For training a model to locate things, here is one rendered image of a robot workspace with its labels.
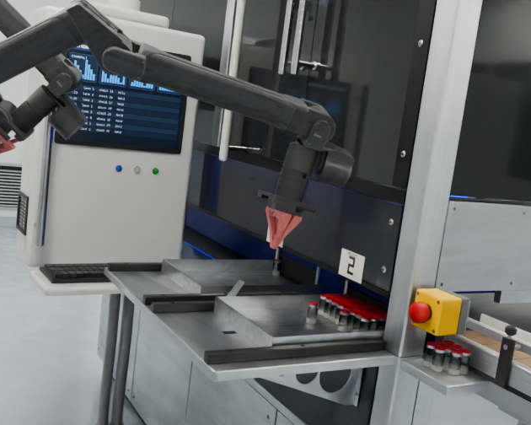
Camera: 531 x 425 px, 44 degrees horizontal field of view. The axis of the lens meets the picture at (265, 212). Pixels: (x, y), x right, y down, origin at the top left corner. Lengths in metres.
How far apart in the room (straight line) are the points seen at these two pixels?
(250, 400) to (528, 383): 0.86
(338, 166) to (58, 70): 0.67
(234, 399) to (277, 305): 0.52
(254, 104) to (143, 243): 1.04
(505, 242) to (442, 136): 0.30
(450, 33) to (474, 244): 0.43
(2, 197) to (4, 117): 5.06
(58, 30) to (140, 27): 0.95
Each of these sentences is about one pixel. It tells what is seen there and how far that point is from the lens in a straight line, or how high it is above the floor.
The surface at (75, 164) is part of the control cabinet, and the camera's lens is 2.00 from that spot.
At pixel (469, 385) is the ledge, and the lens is 1.31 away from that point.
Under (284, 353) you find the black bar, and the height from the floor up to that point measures 0.89.
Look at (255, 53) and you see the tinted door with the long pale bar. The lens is 1.96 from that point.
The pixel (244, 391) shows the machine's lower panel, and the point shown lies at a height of 0.55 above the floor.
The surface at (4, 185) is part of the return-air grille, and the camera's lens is 6.61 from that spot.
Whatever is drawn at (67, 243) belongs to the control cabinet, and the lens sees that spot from 2.04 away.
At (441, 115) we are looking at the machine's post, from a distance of 1.29.
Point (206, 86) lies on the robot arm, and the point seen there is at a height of 1.36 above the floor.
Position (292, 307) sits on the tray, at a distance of 1.56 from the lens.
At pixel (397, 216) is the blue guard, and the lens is 1.35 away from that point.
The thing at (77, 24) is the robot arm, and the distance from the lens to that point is 1.11.
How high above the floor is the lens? 1.31
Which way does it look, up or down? 8 degrees down
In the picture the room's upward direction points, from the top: 7 degrees clockwise
